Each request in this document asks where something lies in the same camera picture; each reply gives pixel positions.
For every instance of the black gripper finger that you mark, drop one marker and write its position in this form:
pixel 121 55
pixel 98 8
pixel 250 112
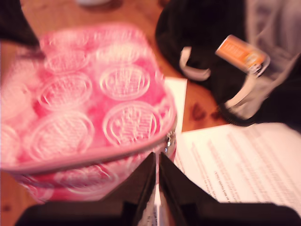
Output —
pixel 178 188
pixel 138 190
pixel 14 18

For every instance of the pink printed zip bag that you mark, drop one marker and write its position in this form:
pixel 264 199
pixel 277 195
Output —
pixel 94 106

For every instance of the printed white paper stack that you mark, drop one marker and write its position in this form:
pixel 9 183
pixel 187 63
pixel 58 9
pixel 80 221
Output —
pixel 247 160

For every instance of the blank white paper sheet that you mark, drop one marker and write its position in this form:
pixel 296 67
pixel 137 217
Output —
pixel 176 99

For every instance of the black jacket with grey lining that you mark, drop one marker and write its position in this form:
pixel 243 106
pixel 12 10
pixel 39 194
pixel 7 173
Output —
pixel 211 94

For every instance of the yellow rectangular sticker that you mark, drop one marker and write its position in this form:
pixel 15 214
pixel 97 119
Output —
pixel 240 53

